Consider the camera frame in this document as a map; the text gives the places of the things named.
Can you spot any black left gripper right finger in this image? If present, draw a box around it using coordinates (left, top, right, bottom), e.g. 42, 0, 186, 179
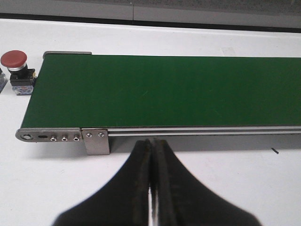
151, 140, 260, 226

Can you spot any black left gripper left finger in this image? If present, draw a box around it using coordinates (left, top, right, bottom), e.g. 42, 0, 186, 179
54, 140, 151, 226

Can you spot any green conveyor belt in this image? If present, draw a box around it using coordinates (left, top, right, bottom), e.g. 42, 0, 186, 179
22, 54, 301, 128

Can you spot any red mushroom button beside conveyor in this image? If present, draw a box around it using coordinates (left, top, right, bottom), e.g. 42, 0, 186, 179
0, 50, 36, 96

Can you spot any push button base left edge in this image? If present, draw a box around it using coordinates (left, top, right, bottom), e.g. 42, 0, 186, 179
0, 69, 8, 93

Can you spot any aluminium conveyor side rail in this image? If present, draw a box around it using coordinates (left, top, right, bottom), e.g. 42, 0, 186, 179
16, 125, 301, 155

